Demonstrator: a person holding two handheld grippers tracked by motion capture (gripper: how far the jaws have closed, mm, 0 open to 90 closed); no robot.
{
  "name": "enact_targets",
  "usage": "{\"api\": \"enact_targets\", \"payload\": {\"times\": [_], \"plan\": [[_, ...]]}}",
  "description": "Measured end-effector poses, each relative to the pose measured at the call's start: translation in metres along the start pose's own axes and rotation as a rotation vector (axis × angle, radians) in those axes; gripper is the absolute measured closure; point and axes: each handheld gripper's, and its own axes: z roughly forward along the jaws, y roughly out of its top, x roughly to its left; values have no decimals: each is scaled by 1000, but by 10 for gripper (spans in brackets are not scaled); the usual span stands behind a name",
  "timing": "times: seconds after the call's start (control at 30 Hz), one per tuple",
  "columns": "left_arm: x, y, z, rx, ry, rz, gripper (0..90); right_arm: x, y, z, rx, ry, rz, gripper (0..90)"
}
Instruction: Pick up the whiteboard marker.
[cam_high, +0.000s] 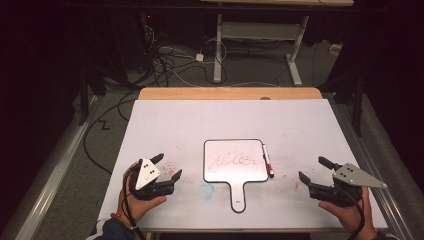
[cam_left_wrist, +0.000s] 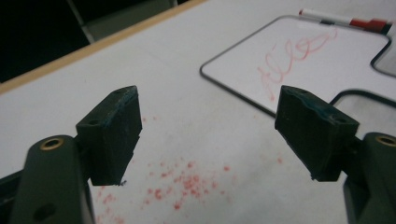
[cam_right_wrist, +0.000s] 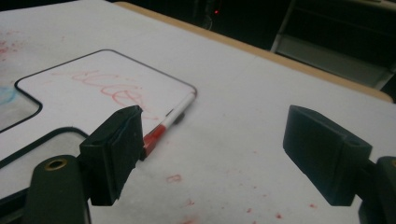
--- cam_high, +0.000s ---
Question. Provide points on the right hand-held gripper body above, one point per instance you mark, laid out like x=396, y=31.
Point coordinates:
x=350, y=175

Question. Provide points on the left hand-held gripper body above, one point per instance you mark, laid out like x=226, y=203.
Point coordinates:
x=146, y=173

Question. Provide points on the white marker with red cap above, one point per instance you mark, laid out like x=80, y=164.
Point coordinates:
x=267, y=160

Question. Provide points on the person's left hand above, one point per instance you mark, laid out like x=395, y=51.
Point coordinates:
x=131, y=206

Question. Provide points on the person's right hand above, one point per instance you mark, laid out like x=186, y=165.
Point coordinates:
x=353, y=216

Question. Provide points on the large white table sheet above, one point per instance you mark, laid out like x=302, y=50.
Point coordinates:
x=200, y=133

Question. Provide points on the black metal stand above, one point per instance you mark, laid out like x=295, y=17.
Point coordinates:
x=83, y=100
x=358, y=106

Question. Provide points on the wooden table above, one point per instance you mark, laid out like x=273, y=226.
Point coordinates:
x=200, y=93

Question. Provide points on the dark round table grommet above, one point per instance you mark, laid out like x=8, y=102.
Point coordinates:
x=265, y=98

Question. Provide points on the white power adapter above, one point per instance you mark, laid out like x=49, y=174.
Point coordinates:
x=199, y=57

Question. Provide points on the dark equipment with red light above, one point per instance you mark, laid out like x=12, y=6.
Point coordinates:
x=136, y=40

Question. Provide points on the white metal-legged desk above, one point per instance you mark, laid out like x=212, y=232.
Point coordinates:
x=260, y=31

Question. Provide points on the aluminium floor rail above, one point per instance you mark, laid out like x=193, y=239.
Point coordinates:
x=56, y=170
x=373, y=166

